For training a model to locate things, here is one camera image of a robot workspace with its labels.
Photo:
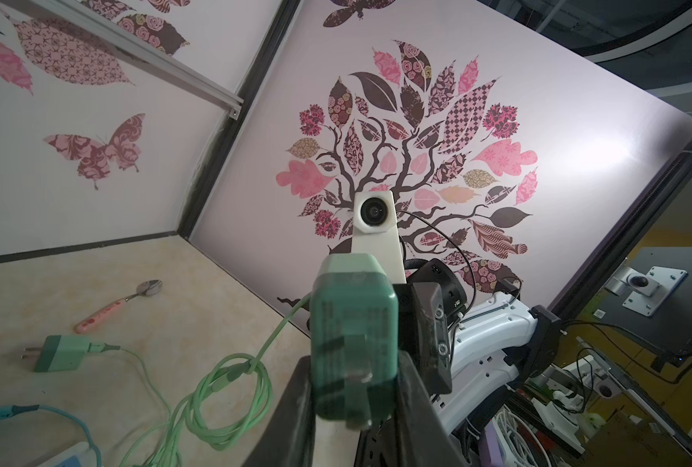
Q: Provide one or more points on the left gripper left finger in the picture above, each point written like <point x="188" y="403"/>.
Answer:
<point x="288" y="440"/>

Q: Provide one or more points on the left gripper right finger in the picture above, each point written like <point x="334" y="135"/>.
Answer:
<point x="420" y="437"/>

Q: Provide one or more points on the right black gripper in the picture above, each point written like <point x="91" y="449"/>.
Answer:
<point x="424" y="335"/>

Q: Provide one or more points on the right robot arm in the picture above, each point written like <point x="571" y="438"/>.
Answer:
<point x="471" y="338"/>

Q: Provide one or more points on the white multicolour power strip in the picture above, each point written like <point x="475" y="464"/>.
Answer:
<point x="78" y="455"/>

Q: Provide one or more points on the small green charger plug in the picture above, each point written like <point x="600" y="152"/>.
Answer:
<point x="61" y="353"/>

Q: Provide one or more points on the pink handled spoon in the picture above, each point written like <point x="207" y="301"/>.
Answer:
<point x="145" y="289"/>

